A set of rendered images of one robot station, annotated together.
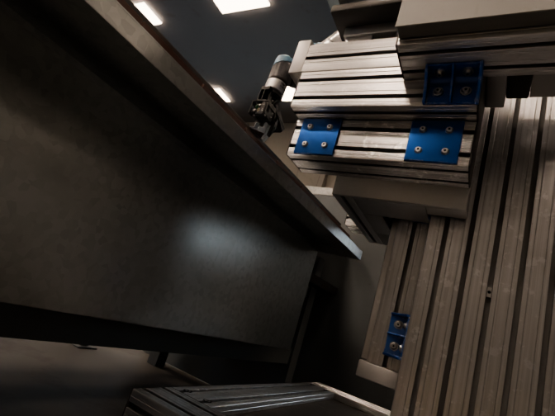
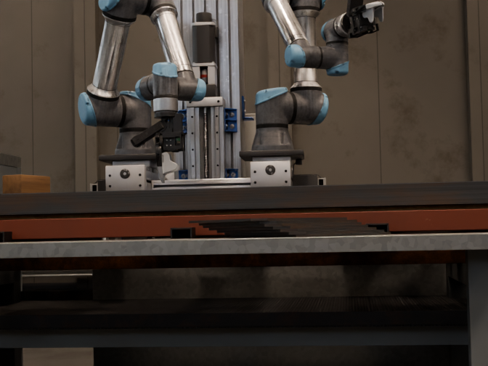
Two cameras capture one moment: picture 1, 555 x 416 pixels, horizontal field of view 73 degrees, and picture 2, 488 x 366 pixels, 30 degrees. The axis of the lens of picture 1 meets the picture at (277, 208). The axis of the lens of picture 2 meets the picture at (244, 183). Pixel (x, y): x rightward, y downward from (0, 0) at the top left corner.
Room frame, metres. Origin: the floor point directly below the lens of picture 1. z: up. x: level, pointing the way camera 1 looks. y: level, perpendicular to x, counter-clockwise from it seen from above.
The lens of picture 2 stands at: (2.26, 2.71, 0.77)
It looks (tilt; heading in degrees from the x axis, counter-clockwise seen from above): 3 degrees up; 243
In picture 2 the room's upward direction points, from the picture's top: 1 degrees counter-clockwise
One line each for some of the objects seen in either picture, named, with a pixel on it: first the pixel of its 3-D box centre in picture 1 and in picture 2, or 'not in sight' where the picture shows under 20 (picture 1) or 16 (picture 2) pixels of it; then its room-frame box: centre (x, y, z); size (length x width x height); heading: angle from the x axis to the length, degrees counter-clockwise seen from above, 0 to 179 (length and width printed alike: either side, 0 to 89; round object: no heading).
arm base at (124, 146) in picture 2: not in sight; (135, 142); (1.11, -0.39, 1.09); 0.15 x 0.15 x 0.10
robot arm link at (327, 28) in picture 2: not in sight; (336, 30); (0.58, 0.14, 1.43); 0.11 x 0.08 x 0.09; 84
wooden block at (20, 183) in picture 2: not in sight; (26, 185); (1.70, 0.40, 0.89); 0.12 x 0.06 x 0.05; 39
